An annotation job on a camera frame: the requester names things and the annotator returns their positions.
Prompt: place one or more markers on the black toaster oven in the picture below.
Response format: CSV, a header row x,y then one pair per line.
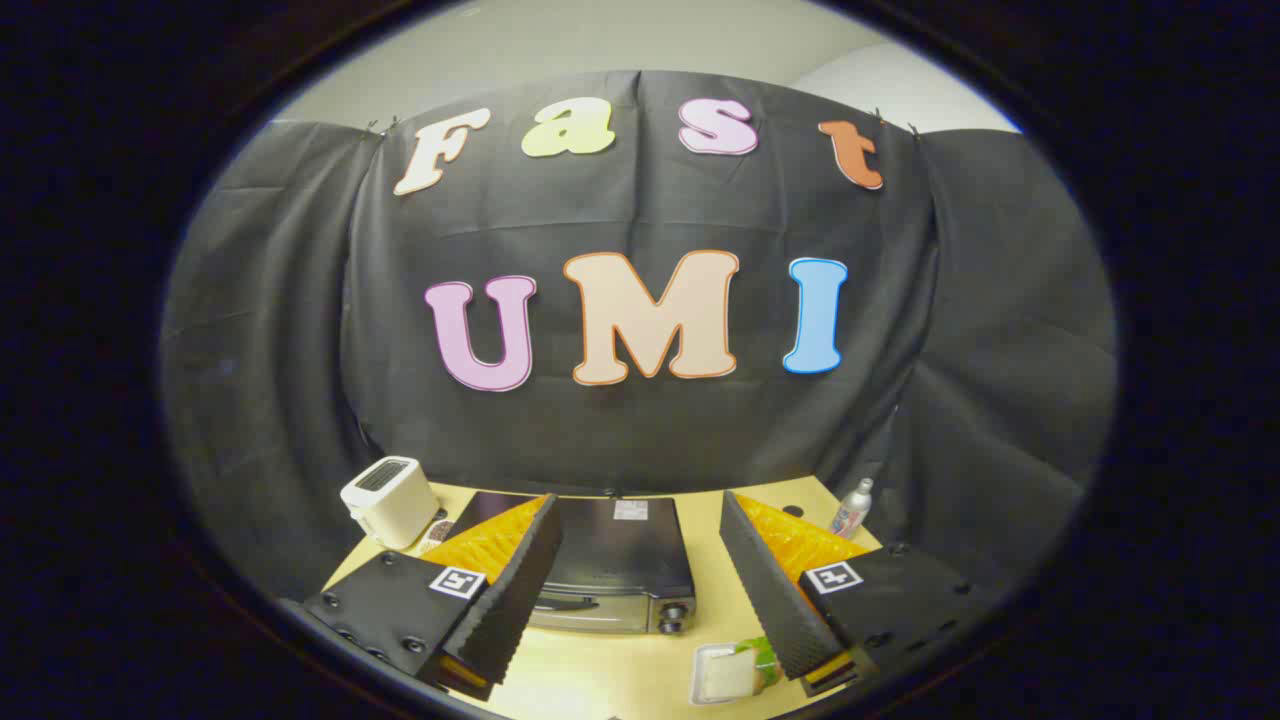
x,y
620,560

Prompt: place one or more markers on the small patterned packet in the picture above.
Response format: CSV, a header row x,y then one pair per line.
x,y
436,535

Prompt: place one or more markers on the white pop-up toaster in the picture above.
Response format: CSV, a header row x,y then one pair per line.
x,y
388,500

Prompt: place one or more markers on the white rectangular tray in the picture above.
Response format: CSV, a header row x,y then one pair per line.
x,y
696,682

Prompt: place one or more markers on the pink and white bottle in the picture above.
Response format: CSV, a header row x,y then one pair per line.
x,y
852,512

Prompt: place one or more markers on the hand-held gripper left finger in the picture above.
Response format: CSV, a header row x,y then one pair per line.
x,y
520,590

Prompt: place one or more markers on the white bread lettuce sandwich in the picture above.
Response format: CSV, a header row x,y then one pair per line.
x,y
730,678

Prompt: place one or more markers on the black backdrop cloth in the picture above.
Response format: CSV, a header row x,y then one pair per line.
x,y
640,430

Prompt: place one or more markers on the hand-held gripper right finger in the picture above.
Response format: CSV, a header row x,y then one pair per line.
x,y
765,590

